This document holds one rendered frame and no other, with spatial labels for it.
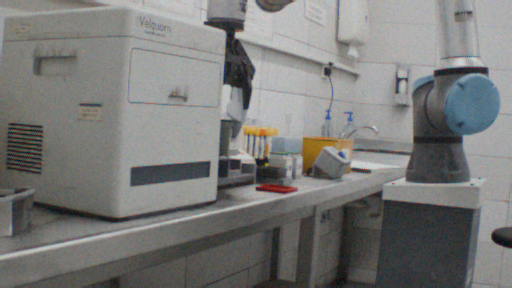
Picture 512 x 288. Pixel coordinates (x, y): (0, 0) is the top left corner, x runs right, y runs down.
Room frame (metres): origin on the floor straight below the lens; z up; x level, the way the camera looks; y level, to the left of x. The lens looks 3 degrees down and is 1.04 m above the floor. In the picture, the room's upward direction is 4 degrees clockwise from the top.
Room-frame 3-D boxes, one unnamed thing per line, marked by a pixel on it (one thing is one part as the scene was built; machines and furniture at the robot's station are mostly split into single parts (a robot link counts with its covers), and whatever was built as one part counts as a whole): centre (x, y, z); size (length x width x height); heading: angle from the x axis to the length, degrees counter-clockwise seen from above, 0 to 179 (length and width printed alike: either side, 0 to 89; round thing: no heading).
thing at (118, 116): (1.01, 0.24, 1.03); 0.31 x 0.27 x 0.30; 154
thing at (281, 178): (1.43, -0.04, 0.89); 0.09 x 0.05 x 0.04; 61
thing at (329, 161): (1.62, -0.19, 0.92); 0.13 x 0.07 x 0.08; 64
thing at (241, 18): (1.14, 0.07, 1.22); 0.08 x 0.08 x 0.05
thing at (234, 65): (1.14, 0.07, 1.14); 0.09 x 0.08 x 0.12; 154
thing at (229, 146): (1.16, 0.06, 0.98); 0.05 x 0.04 x 0.06; 64
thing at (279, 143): (1.67, -0.09, 0.92); 0.10 x 0.07 x 0.10; 149
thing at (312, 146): (1.78, -0.20, 0.93); 0.13 x 0.13 x 0.10; 63
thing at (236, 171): (1.14, 0.07, 0.92); 0.21 x 0.07 x 0.05; 154
